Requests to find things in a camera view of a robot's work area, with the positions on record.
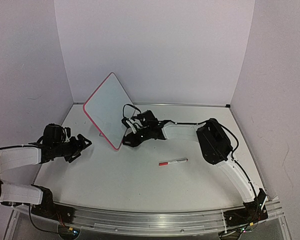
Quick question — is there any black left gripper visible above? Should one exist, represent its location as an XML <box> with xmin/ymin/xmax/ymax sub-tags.
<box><xmin>53</xmin><ymin>133</ymin><xmax>91</xmax><ymax>163</ymax></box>

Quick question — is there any whiteboard marker pen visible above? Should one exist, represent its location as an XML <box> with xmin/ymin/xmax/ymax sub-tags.
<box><xmin>160</xmin><ymin>158</ymin><xmax>188</xmax><ymax>165</ymax></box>

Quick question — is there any pink framed whiteboard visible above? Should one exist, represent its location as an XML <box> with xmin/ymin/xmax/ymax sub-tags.
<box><xmin>83</xmin><ymin>72</ymin><xmax>135</xmax><ymax>151</ymax></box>

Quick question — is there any red marker cap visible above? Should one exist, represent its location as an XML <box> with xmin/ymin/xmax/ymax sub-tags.
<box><xmin>158</xmin><ymin>162</ymin><xmax>169</xmax><ymax>167</ymax></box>

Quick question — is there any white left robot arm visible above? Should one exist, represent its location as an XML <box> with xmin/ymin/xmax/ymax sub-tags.
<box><xmin>0</xmin><ymin>123</ymin><xmax>92</xmax><ymax>218</ymax></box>

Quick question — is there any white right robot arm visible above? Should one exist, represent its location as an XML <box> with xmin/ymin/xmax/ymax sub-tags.
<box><xmin>121</xmin><ymin>110</ymin><xmax>267</xmax><ymax>219</ymax></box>

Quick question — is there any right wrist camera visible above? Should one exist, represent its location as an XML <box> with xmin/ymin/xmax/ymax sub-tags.
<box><xmin>121</xmin><ymin>103</ymin><xmax>141</xmax><ymax>134</ymax></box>

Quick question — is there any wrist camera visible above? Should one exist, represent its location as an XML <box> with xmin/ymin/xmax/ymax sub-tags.
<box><xmin>121</xmin><ymin>103</ymin><xmax>141</xmax><ymax>134</ymax></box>
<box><xmin>62</xmin><ymin>127</ymin><xmax>71</xmax><ymax>142</ymax></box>

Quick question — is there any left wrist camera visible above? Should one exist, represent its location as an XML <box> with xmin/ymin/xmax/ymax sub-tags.
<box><xmin>62</xmin><ymin>127</ymin><xmax>71</xmax><ymax>142</ymax></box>

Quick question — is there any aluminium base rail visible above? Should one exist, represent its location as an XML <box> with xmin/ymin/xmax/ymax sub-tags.
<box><xmin>31</xmin><ymin>202</ymin><xmax>283</xmax><ymax>237</ymax></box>

